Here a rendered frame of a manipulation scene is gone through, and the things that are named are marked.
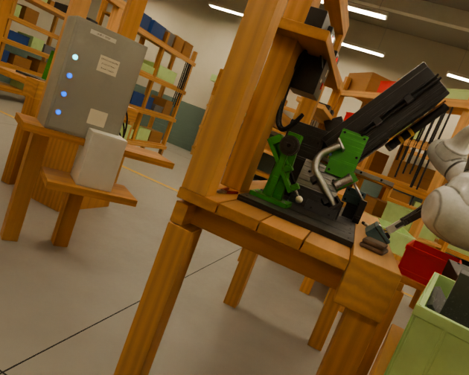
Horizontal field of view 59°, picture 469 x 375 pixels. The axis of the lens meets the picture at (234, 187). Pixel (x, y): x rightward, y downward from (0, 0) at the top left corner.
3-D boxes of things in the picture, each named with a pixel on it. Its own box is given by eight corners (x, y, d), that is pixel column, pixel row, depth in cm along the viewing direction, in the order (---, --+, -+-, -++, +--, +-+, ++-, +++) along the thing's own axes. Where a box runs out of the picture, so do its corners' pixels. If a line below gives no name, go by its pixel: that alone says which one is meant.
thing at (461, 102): (380, 302, 413) (484, 69, 380) (279, 223, 622) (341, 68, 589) (418, 311, 435) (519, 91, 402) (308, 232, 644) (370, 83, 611)
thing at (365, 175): (388, 187, 199) (391, 182, 199) (391, 189, 184) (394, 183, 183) (312, 158, 209) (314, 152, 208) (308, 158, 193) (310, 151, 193)
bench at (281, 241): (322, 346, 269) (377, 221, 257) (281, 542, 126) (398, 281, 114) (226, 298, 286) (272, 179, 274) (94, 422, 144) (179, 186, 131)
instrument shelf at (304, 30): (338, 90, 232) (341, 83, 232) (325, 42, 146) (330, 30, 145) (296, 77, 238) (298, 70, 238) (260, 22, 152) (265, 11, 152)
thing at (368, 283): (368, 240, 259) (378, 218, 257) (380, 324, 115) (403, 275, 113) (347, 231, 262) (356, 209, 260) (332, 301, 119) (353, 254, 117)
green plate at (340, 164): (349, 185, 183) (366, 142, 186) (350, 181, 175) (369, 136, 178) (324, 176, 186) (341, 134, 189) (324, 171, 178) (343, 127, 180)
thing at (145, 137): (163, 158, 855) (201, 49, 824) (85, 149, 623) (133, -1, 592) (141, 148, 871) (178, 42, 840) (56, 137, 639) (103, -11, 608)
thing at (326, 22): (324, 41, 169) (330, 24, 168) (321, 29, 155) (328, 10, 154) (307, 36, 171) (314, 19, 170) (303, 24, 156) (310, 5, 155)
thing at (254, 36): (286, 184, 272) (343, 39, 259) (205, 197, 129) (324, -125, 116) (273, 179, 274) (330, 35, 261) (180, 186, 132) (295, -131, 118)
